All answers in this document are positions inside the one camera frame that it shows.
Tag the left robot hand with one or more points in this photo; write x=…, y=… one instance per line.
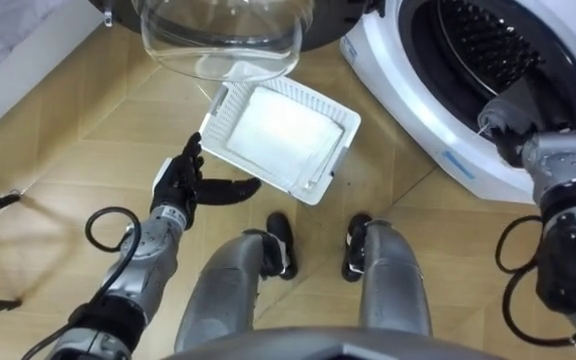
x=178, y=185

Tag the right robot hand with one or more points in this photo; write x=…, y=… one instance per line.
x=507, y=149

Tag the grey cloth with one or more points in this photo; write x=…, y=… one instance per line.
x=510, y=111

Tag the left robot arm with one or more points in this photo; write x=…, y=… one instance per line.
x=153, y=260

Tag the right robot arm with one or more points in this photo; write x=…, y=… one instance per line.
x=563, y=167

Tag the white plastic laundry basket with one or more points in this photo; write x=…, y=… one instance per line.
x=218, y=120

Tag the white washing machine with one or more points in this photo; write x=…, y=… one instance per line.
x=408, y=105

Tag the white folded cloth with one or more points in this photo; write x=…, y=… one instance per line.
x=283, y=132

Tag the robot legs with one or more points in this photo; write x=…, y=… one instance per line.
x=223, y=295

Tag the round glass washing machine door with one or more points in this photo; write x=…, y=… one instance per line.
x=228, y=45

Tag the robot body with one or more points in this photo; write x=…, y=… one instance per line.
x=328, y=347

